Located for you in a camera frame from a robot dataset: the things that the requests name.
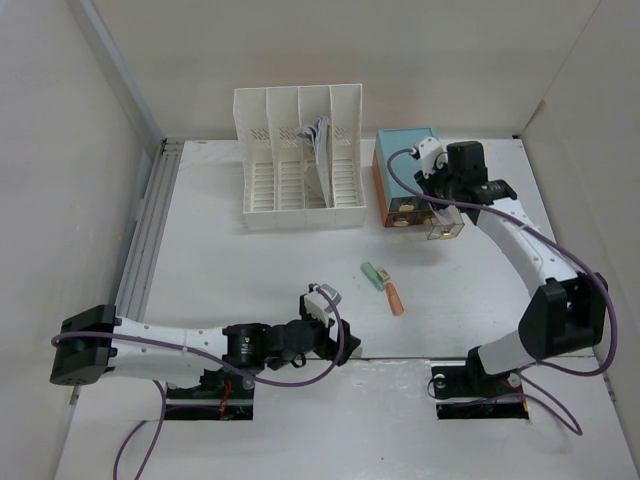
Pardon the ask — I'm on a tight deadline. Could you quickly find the green translucent case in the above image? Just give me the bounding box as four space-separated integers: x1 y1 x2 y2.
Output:
360 262 385 292

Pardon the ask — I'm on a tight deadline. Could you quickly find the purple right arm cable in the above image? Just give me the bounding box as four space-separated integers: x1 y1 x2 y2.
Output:
387 147 619 439

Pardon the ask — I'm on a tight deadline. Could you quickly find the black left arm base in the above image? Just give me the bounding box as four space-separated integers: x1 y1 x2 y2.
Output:
164 370 255 421

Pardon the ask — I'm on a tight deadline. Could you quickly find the teal orange drawer box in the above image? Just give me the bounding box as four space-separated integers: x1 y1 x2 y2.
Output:
371 126 454 229

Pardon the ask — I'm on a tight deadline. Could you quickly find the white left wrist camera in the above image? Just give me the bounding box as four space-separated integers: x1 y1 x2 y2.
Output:
302 284 342 324

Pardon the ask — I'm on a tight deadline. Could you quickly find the small yellow eraser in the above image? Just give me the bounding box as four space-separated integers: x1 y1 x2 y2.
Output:
377 268 390 281

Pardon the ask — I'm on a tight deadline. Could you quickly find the aluminium rail frame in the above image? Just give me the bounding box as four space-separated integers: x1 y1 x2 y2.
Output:
113 139 184 321

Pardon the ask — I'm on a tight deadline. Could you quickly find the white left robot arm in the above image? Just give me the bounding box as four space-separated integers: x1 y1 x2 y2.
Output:
49 291 361 397

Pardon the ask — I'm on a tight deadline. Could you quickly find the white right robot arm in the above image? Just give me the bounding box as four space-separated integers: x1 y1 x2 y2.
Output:
412 137 606 394

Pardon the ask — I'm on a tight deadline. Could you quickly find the white instruction booklet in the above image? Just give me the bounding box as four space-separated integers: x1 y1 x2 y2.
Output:
296 116 333 208

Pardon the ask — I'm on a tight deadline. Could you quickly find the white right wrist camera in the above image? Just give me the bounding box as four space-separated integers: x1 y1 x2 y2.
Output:
412 136 446 178

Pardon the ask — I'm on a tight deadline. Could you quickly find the white plastic file organizer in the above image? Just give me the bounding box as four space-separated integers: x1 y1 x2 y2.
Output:
233 84 366 231

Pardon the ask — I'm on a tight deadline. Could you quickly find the orange translucent case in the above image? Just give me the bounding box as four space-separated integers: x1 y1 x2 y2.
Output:
385 282 405 316

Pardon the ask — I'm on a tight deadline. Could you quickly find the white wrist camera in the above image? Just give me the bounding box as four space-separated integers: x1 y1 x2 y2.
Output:
302 284 342 324
412 136 446 178

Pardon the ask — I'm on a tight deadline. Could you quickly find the clear smoky drawer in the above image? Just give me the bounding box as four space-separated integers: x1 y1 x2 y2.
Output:
423 206 465 240

